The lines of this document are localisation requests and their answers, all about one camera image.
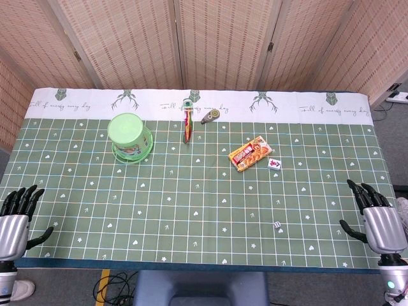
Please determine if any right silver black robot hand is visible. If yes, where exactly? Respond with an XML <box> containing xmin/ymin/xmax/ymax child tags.
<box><xmin>339</xmin><ymin>179</ymin><xmax>408</xmax><ymax>256</ymax></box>

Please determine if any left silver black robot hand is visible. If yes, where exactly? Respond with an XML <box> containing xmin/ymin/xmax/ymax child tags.
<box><xmin>0</xmin><ymin>185</ymin><xmax>54</xmax><ymax>262</ymax></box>

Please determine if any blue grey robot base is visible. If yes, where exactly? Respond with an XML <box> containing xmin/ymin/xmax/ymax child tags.
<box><xmin>132</xmin><ymin>270</ymin><xmax>270</xmax><ymax>306</ymax></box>

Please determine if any white shoe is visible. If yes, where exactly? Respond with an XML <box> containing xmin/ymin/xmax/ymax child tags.
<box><xmin>11</xmin><ymin>279</ymin><xmax>36</xmax><ymax>302</ymax></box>

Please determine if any white power strip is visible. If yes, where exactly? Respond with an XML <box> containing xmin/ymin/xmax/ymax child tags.
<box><xmin>384</xmin><ymin>91</ymin><xmax>408</xmax><ymax>103</ymax></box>

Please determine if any green plastic bucket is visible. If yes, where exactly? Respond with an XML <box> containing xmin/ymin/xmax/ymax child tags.
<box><xmin>106</xmin><ymin>112</ymin><xmax>154</xmax><ymax>164</ymax></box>

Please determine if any orange curry box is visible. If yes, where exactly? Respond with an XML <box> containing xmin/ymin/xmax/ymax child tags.
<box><xmin>228</xmin><ymin>135</ymin><xmax>276</xmax><ymax>172</ymax></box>

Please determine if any green grid tablecloth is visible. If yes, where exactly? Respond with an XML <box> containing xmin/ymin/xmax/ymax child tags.
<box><xmin>0</xmin><ymin>87</ymin><xmax>399</xmax><ymax>272</ymax></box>

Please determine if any grey correction tape dispenser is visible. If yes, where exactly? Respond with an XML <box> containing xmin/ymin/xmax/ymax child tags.
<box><xmin>200</xmin><ymin>109</ymin><xmax>221</xmax><ymax>124</ymax></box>

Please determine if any woven folding screen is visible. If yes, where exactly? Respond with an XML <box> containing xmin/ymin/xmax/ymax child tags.
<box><xmin>0</xmin><ymin>0</ymin><xmax>408</xmax><ymax>150</ymax></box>

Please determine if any black floor cable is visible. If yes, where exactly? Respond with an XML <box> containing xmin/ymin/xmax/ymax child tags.
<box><xmin>92</xmin><ymin>270</ymin><xmax>140</xmax><ymax>306</ymax></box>

